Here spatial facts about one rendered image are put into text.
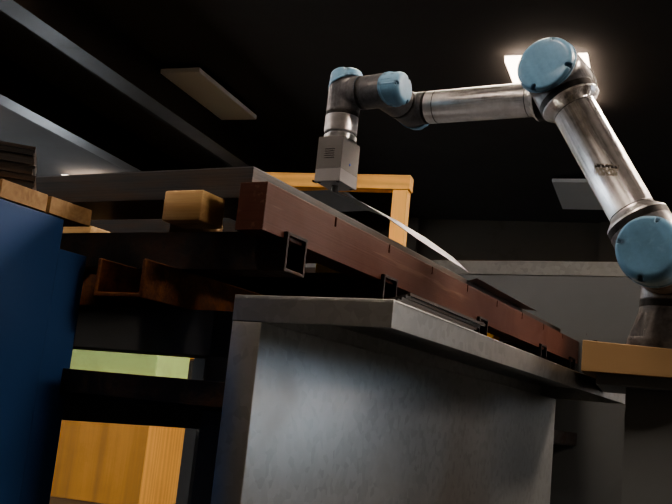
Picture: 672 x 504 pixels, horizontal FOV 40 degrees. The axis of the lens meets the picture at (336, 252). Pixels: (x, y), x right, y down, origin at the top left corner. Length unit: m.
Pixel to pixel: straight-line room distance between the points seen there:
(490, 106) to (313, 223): 0.90
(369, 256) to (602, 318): 1.33
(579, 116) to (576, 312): 0.94
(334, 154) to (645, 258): 0.72
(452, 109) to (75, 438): 3.54
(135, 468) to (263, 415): 3.95
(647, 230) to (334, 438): 0.73
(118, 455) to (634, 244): 3.76
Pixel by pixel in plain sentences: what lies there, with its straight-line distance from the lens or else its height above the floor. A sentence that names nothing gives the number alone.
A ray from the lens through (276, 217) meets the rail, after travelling 1.14.
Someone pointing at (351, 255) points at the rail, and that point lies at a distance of 1.31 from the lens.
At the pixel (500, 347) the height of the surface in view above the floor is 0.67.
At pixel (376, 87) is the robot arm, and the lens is 2.03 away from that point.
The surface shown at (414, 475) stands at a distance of 1.46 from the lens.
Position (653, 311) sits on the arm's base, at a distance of 1.80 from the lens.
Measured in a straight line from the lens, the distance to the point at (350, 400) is 1.24.
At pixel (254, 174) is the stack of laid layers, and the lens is 1.18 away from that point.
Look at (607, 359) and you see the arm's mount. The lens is 1.71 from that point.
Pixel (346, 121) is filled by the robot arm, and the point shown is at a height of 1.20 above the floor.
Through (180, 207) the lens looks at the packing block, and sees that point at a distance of 1.17.
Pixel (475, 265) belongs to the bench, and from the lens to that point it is 2.73.
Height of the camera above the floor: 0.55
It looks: 10 degrees up
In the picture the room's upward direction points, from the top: 6 degrees clockwise
